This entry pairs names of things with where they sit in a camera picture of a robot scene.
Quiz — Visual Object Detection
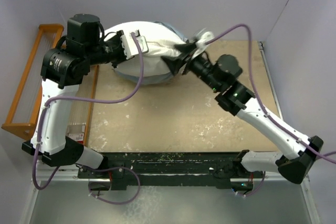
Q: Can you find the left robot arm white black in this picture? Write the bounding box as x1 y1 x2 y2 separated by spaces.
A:
22 14 132 178

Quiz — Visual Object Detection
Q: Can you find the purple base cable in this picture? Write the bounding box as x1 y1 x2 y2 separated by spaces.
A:
230 171 266 198
78 166 141 206

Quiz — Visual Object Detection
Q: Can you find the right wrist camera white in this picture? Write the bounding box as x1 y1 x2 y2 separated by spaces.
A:
193 28 215 53

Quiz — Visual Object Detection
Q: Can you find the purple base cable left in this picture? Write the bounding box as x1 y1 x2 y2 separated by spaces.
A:
78 166 141 206

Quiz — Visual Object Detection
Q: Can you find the orange wooden rack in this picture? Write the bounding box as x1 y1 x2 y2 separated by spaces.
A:
2 24 93 145

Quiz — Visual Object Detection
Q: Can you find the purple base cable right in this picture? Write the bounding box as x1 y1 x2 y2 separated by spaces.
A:
230 171 266 198

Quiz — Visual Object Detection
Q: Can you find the patchwork green beige pillowcase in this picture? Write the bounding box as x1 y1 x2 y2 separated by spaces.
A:
112 21 190 86

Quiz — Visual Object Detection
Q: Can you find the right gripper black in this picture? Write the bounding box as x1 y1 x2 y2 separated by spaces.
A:
162 41 223 91

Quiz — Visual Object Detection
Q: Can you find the red white small box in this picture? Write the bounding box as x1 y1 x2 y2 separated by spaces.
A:
68 133 85 144

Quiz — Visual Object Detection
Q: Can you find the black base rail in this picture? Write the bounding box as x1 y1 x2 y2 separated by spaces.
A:
78 152 263 191

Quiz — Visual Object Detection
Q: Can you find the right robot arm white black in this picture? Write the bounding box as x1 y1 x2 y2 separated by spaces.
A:
161 43 323 184

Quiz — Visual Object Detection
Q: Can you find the white pillow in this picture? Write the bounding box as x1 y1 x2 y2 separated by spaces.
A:
103 20 188 78

